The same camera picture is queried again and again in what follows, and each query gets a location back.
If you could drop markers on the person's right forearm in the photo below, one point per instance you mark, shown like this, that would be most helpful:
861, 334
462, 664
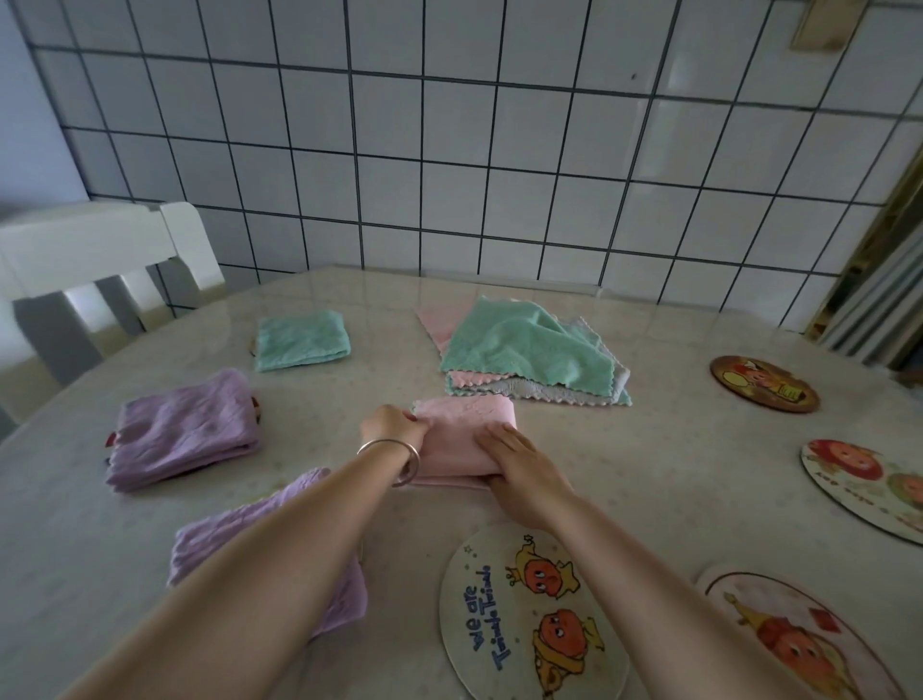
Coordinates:
649, 598

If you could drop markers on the pink cloth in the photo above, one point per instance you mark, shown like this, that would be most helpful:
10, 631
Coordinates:
461, 425

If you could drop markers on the red-square round placemat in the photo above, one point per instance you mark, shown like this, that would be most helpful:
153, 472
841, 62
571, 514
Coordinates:
793, 634

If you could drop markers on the person's left forearm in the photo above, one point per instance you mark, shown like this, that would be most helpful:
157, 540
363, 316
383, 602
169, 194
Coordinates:
238, 598

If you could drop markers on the green cloth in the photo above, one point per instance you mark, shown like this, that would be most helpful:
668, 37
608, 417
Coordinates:
303, 339

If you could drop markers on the purple cloth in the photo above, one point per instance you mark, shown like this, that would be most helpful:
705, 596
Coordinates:
180, 429
216, 537

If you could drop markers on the pile of cloths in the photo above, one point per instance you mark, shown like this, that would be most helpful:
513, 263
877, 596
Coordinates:
519, 339

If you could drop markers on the person's left hand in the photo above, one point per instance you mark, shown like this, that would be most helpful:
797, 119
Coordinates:
396, 433

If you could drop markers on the white wooden chair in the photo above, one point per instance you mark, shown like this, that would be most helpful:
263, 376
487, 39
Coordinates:
72, 245

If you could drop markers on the we are friends placemat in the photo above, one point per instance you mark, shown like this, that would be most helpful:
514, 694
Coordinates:
497, 620

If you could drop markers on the two-face round placemat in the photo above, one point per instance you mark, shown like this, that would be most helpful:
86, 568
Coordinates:
858, 476

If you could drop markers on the gold metal door frame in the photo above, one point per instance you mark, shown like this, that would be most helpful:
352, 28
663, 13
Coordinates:
851, 274

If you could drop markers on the red-bordered round placemat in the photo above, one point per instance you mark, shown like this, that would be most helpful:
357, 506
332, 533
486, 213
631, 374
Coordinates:
255, 407

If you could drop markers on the person's right hand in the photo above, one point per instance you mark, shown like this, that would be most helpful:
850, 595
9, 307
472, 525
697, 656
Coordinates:
526, 483

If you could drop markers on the brown round placemat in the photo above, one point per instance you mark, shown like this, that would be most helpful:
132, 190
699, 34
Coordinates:
764, 382

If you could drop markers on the white leaning boards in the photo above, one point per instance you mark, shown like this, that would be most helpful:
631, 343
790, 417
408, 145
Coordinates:
887, 303

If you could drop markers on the tan wall plate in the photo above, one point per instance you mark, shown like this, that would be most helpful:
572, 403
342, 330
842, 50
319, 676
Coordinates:
829, 22

